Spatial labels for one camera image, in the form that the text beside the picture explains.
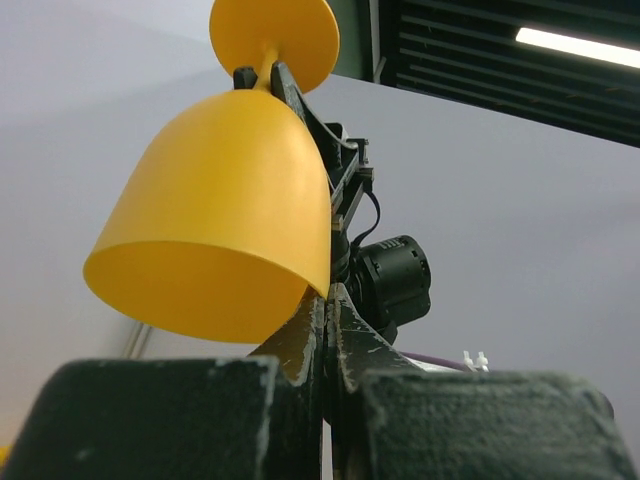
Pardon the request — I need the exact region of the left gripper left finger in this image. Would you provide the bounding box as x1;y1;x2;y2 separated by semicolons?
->
1;294;325;479

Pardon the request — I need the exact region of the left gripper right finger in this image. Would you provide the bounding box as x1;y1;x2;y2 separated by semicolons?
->
327;284;638;479

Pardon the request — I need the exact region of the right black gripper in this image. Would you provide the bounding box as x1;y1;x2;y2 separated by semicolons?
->
232;61;380;280

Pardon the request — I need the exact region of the orange wine glass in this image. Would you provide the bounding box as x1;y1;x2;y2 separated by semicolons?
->
83;1;340;344

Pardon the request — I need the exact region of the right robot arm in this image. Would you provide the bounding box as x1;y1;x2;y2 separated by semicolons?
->
188;61;431;343

